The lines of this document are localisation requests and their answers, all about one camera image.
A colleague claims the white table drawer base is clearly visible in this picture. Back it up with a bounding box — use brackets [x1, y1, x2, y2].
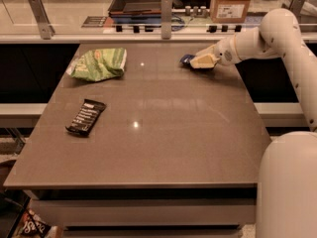
[31, 195, 257, 238]

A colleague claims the black rxbar chocolate wrapper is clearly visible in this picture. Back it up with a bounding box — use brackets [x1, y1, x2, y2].
[65, 99, 107, 137]

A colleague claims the green chip bag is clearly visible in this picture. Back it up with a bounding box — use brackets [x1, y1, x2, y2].
[66, 48, 127, 82]

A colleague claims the snack bag on floor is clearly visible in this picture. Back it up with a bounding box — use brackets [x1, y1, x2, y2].
[12, 209, 58, 238]

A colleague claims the open orange toolbox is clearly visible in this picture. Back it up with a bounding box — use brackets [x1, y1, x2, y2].
[108, 0, 161, 16]

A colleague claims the blue rxbar blueberry wrapper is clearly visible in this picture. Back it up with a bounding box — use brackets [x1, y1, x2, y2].
[180, 55, 214, 70]

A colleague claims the middle metal glass bracket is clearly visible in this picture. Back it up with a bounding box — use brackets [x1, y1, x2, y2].
[161, 0, 172, 40]

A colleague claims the brown cardboard box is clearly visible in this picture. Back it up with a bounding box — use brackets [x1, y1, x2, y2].
[210, 0, 251, 23]

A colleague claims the left metal glass bracket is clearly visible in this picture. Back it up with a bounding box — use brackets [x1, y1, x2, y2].
[28, 0, 54, 40]

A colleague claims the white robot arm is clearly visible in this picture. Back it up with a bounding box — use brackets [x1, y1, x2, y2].
[189, 8, 317, 238]

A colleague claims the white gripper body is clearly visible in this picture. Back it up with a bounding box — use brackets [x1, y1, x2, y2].
[214, 37, 240, 65]

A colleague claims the right metal glass bracket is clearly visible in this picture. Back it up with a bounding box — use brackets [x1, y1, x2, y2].
[289, 0, 306, 17]

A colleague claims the glass barrier panel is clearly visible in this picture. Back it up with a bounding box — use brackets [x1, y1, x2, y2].
[1, 0, 317, 39]

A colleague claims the metal glass bracket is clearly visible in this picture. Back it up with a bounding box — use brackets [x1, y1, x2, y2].
[161, 0, 172, 40]
[28, 0, 54, 40]
[289, 0, 306, 17]

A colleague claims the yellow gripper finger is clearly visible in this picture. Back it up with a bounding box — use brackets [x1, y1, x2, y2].
[195, 45, 215, 57]
[190, 54, 219, 69]

